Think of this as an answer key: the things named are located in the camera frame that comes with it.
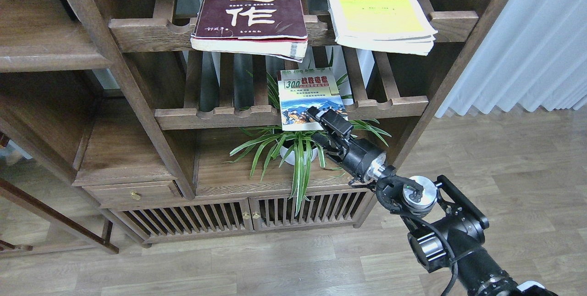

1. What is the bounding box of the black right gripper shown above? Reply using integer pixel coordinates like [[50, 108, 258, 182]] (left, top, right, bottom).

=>
[[306, 106, 386, 183]]

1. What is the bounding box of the small white landscape-cover book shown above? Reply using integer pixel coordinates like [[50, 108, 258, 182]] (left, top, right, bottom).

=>
[[277, 67, 348, 131]]

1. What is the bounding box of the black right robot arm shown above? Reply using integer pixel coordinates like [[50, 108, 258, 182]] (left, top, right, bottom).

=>
[[307, 106, 553, 296]]

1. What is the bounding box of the white plant pot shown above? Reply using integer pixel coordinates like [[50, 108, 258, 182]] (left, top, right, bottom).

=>
[[279, 145, 318, 167]]

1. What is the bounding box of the dark red book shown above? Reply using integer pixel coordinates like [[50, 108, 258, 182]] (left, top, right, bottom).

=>
[[191, 0, 308, 62]]

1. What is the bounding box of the yellow-green cover book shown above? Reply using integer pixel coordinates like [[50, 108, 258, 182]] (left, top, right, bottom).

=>
[[327, 0, 437, 56]]

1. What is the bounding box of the brass drawer knob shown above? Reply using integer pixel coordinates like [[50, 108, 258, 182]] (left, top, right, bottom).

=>
[[129, 191, 141, 201]]

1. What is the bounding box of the dark wooden bookshelf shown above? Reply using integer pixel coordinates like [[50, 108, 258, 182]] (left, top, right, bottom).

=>
[[1, 0, 508, 247]]

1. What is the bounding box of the white curtain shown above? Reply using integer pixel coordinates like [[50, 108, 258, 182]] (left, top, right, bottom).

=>
[[435, 0, 587, 117]]

